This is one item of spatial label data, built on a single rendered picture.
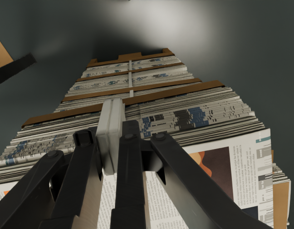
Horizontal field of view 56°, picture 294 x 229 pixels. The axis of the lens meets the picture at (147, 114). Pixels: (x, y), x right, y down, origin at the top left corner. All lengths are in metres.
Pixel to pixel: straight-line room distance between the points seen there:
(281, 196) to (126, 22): 0.96
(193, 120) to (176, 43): 1.00
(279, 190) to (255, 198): 0.67
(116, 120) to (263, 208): 0.28
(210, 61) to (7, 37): 0.97
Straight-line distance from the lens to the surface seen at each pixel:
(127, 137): 0.16
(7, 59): 1.48
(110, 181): 0.36
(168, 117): 0.42
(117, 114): 0.19
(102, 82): 0.89
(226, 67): 1.46
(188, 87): 0.53
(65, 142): 0.42
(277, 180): 1.07
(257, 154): 0.37
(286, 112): 1.68
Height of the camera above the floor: 1.35
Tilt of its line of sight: 68 degrees down
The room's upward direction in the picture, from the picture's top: 170 degrees clockwise
